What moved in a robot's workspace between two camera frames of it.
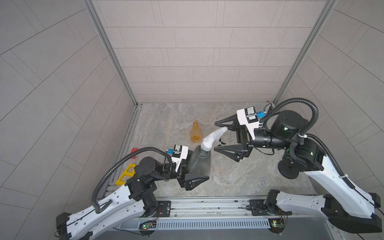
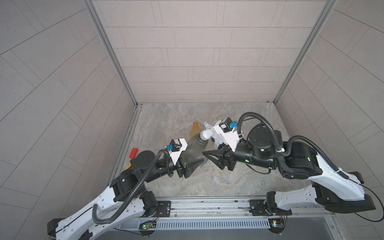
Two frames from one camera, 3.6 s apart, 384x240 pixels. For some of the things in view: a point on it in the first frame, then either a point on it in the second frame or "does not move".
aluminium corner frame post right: [326, 9] does not move
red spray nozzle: [134, 149] does not move
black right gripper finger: [235, 151] -> [215, 156]
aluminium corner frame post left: [91, 9] does not move
